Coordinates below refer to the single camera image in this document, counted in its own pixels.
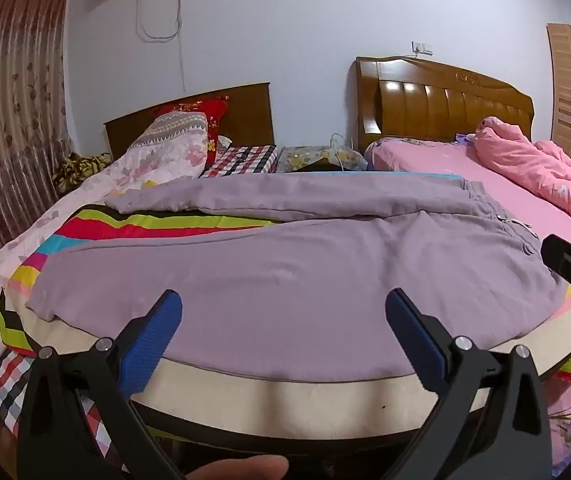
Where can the white clothes hanger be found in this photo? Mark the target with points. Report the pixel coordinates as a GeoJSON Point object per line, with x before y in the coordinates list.
{"type": "Point", "coordinates": [336, 148]}

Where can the person's left hand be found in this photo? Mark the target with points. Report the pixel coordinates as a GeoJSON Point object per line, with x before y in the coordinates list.
{"type": "Point", "coordinates": [245, 468]}

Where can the dark wooden headboard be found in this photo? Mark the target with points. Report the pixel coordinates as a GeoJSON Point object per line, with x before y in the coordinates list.
{"type": "Point", "coordinates": [245, 110]}

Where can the pink floral quilt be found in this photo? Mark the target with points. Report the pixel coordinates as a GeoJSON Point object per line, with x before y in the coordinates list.
{"type": "Point", "coordinates": [85, 185]}

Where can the black and yellow cloth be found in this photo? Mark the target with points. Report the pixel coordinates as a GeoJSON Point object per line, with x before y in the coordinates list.
{"type": "Point", "coordinates": [78, 170]}

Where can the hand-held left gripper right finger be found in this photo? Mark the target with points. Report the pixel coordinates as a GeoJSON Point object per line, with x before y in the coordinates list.
{"type": "Point", "coordinates": [416, 341]}

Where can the floral pleated curtain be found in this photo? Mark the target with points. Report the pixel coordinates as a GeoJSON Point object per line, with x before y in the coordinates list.
{"type": "Point", "coordinates": [10, 110]}

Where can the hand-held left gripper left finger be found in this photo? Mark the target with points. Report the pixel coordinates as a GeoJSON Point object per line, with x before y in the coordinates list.
{"type": "Point", "coordinates": [149, 346]}

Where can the white wall socket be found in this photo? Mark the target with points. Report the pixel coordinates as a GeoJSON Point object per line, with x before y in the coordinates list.
{"type": "Point", "coordinates": [423, 48]}

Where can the purple pants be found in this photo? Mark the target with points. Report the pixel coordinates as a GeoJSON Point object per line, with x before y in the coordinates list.
{"type": "Point", "coordinates": [285, 285]}

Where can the pink bedsheet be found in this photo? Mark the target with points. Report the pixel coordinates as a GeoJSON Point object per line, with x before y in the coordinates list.
{"type": "Point", "coordinates": [510, 195]}

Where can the red patterned pillow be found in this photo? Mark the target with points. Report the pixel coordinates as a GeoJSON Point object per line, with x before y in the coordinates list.
{"type": "Point", "coordinates": [200, 109]}

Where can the pink crumpled quilt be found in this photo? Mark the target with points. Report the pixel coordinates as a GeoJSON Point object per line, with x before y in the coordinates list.
{"type": "Point", "coordinates": [535, 165]}

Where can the carved light wooden headboard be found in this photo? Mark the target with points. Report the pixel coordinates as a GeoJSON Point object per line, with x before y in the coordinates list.
{"type": "Point", "coordinates": [440, 105]}

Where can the red checked bedsheet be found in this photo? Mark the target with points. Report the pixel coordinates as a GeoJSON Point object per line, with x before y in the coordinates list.
{"type": "Point", "coordinates": [241, 159]}

